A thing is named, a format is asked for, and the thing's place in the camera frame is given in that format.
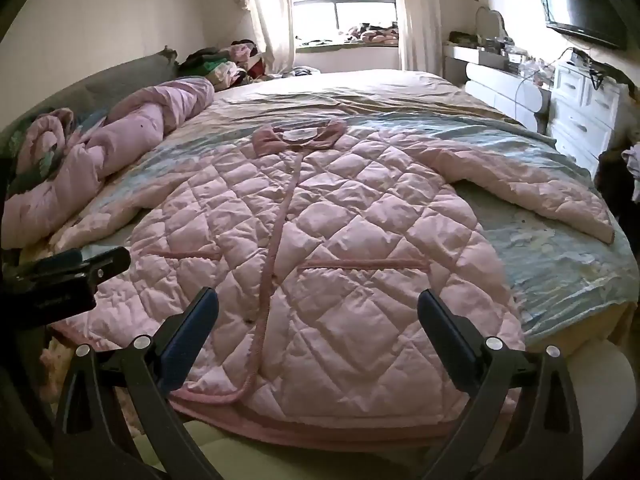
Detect scalloped vanity mirror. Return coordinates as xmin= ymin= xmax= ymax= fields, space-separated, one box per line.
xmin=472 ymin=6 xmax=506 ymax=38

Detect grey padded headboard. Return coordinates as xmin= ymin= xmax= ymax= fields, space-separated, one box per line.
xmin=0 ymin=47 xmax=181 ymax=136

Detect white drawer dresser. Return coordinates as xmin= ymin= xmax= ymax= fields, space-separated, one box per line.
xmin=547 ymin=60 xmax=626 ymax=176

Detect pile of mixed clothes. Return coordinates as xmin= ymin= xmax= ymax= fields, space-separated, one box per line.
xmin=177 ymin=40 xmax=273 ymax=88

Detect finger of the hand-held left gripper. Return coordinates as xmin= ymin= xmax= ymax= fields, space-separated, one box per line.
xmin=80 ymin=246 xmax=132 ymax=286
xmin=10 ymin=249 xmax=85 ymax=283

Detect clothes on windowsill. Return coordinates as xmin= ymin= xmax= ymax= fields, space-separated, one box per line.
xmin=297 ymin=22 xmax=401 ymax=46

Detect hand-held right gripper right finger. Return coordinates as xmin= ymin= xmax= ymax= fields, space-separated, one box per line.
xmin=417 ymin=289 xmax=586 ymax=480

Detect black wall television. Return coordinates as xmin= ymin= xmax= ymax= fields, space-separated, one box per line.
xmin=537 ymin=0 xmax=628 ymax=51

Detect bed with tan sheet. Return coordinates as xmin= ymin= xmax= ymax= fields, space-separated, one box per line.
xmin=20 ymin=69 xmax=636 ymax=480

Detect white curtain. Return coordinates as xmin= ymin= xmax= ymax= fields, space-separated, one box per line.
xmin=392 ymin=0 xmax=443 ymax=73
xmin=240 ymin=0 xmax=296 ymax=73

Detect white vanity desk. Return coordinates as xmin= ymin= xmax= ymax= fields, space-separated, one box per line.
xmin=442 ymin=42 xmax=553 ymax=128

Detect rolled pink duvet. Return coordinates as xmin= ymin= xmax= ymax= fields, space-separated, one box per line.
xmin=0 ymin=77 xmax=216 ymax=248

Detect pale crumpled garment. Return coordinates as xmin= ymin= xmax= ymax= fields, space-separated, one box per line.
xmin=620 ymin=142 xmax=640 ymax=203

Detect pink quilted coat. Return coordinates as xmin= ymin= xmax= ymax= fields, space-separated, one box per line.
xmin=50 ymin=117 xmax=616 ymax=436

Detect floral green pink blanket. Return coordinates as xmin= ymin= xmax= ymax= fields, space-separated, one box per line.
xmin=0 ymin=107 xmax=108 ymax=196

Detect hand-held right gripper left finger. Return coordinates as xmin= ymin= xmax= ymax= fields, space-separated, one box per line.
xmin=52 ymin=287 xmax=221 ymax=480

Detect clutter of small desk things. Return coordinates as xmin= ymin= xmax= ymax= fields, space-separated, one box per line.
xmin=482 ymin=35 xmax=551 ymax=78

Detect window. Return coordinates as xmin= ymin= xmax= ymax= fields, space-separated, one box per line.
xmin=287 ymin=0 xmax=398 ymax=43

